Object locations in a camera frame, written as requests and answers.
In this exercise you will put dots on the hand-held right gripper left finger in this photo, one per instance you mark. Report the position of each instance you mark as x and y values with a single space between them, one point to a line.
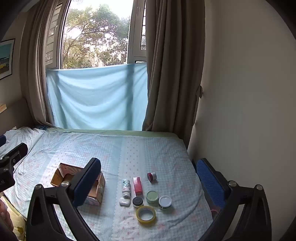
85 185

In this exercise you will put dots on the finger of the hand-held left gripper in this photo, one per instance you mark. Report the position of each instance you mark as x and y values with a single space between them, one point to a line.
18 151
2 140

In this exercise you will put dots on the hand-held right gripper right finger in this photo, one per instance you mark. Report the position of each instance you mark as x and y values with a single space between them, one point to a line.
209 182

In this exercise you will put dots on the cardboard box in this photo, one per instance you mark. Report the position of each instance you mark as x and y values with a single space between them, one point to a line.
61 175

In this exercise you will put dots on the black round jar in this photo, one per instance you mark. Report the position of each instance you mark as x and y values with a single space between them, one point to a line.
137 201

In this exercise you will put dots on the green lidded cream jar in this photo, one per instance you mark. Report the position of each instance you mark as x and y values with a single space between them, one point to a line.
152 196

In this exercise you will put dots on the person's left hand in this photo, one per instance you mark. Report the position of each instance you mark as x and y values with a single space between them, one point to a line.
5 213

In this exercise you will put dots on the white floral quilt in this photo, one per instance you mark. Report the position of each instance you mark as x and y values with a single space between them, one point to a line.
20 136

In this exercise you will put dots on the wooden strip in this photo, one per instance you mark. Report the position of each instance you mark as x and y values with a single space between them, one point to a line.
2 108

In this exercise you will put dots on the dark blue checked cloth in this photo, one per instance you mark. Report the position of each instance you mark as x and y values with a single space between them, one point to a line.
41 127

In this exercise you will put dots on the white pill bottle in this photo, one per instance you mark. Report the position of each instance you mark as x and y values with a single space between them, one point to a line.
126 185

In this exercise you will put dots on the white earbuds case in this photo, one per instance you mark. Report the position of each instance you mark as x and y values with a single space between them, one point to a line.
124 201

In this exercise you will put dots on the yellow patterned cloth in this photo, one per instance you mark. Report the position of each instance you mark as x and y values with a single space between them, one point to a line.
17 222

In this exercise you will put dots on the white lidded round tin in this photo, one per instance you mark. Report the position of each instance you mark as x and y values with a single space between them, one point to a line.
165 201

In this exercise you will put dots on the small red carton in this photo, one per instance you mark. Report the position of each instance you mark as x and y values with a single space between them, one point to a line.
138 185

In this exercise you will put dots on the small red jar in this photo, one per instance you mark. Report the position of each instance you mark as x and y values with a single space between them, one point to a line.
152 176

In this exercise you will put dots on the yellow tape roll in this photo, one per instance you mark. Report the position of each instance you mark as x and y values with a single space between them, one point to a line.
138 216

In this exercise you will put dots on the green fitted sheet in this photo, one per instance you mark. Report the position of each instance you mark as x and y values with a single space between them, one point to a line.
150 134

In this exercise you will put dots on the brown curtain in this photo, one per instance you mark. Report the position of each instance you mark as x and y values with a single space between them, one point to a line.
37 69
173 69

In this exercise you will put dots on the light blue hanging cloth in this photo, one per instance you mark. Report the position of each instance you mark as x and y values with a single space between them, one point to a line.
92 99

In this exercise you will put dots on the brown curtain tieback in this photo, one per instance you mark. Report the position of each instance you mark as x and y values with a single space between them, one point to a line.
199 91

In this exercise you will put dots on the framed wall picture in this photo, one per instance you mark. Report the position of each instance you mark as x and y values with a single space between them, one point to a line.
5 58

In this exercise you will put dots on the white window frame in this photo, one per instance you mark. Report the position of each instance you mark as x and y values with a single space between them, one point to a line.
135 41

